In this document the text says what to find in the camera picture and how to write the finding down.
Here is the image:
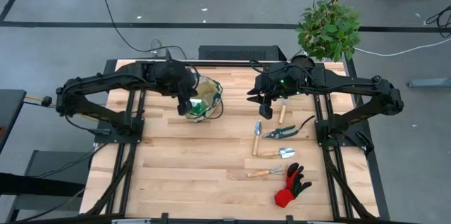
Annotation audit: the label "grey desk leg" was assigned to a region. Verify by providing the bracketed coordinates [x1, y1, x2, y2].
[407, 77, 451, 89]

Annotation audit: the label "white floor cable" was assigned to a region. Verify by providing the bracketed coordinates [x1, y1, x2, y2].
[353, 37, 451, 57]

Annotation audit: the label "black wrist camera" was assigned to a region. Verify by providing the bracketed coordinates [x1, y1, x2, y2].
[177, 89, 194, 116]
[259, 103, 274, 120]

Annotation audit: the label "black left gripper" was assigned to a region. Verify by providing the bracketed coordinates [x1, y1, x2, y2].
[154, 58, 198, 97]

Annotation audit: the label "green handled pruning shears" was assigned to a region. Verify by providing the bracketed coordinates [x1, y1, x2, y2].
[262, 114, 316, 139]

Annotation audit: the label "yellow cord with black plug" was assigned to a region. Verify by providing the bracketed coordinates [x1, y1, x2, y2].
[23, 94, 54, 108]

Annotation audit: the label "cream and green gardening bag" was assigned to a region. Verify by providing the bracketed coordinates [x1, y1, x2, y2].
[185, 75, 225, 123]

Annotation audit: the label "green spray bottle white trigger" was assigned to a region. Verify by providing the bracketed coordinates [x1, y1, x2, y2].
[188, 97, 209, 118]

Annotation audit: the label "black coiled cable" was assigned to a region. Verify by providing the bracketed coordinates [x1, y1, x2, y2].
[425, 4, 451, 39]

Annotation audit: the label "hand rake wooden handle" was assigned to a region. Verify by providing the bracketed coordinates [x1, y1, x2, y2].
[246, 164, 284, 179]

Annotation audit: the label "long black cable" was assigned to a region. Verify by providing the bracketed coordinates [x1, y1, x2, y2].
[97, 0, 188, 60]

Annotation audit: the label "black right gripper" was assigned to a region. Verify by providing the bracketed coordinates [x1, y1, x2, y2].
[246, 70, 293, 107]

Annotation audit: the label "narrow wooden-handled trowel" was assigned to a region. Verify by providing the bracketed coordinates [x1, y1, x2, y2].
[251, 120, 263, 157]

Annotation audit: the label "dark grey low shelf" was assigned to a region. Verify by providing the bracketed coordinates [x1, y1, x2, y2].
[0, 149, 93, 223]

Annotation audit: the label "red and black garden glove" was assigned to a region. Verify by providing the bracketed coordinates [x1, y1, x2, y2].
[273, 162, 314, 209]

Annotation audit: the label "black computer case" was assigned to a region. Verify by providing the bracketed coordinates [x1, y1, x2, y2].
[197, 44, 288, 62]

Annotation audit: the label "wide wooden-handled trowel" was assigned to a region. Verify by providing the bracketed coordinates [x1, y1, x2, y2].
[257, 147, 297, 160]

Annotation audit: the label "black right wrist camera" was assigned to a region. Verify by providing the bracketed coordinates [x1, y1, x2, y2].
[259, 103, 274, 120]

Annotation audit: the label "short wooden handled garden tool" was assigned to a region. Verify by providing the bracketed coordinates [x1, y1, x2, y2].
[278, 99, 289, 125]

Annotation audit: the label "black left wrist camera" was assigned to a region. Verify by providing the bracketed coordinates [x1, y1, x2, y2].
[177, 89, 194, 116]

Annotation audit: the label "green plant in black pot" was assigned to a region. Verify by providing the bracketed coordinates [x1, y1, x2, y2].
[289, 0, 362, 72]

